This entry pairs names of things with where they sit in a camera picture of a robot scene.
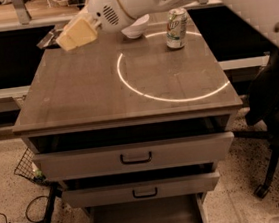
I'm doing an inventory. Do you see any bottom open drawer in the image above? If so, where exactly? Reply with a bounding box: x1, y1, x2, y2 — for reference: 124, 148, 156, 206
89, 194, 208, 223

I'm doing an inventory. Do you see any middle grey drawer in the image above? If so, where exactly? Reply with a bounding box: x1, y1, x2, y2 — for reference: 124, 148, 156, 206
62, 172, 219, 208

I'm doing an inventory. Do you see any black office chair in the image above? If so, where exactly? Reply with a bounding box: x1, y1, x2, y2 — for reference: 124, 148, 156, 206
233, 49, 279, 198

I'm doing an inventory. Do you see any grey drawer cabinet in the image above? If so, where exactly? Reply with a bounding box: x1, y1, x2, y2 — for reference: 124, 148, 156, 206
0, 2, 258, 223

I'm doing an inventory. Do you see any black wire basket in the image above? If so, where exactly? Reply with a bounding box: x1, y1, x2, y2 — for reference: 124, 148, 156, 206
14, 148, 48, 186

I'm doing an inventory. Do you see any black floor cable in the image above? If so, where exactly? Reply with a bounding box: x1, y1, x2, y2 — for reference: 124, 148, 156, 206
0, 193, 54, 223

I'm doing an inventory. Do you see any top grey drawer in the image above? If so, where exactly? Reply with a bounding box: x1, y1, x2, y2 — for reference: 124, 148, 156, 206
33, 132, 234, 181

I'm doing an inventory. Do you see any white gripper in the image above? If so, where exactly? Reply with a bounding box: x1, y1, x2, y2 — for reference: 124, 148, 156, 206
56, 0, 133, 51

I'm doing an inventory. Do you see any white ceramic bowl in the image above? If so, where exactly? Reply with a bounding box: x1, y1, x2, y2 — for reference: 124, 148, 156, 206
121, 15, 150, 39

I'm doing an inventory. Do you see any green white soda can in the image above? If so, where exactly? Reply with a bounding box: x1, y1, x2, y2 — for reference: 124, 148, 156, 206
166, 7, 188, 49

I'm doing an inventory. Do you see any dark rxbar chocolate wrapper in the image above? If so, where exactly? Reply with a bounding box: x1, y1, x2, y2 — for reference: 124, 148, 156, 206
36, 29, 61, 50

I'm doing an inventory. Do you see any grey drawer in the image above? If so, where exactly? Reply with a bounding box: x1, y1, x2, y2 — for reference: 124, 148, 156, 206
62, 172, 219, 208
33, 132, 234, 181

